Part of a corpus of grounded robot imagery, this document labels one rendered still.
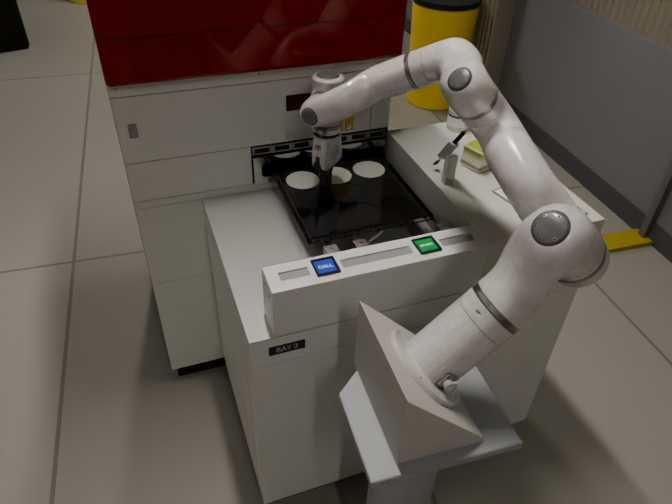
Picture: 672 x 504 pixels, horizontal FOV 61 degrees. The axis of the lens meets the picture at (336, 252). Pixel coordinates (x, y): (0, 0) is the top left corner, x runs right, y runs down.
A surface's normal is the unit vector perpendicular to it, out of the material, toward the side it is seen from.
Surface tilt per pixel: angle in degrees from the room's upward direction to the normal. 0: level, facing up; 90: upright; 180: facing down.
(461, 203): 0
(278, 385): 90
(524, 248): 83
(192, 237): 90
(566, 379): 0
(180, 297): 90
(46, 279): 0
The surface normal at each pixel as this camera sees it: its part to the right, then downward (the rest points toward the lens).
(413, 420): 0.29, 0.61
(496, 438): 0.03, -0.78
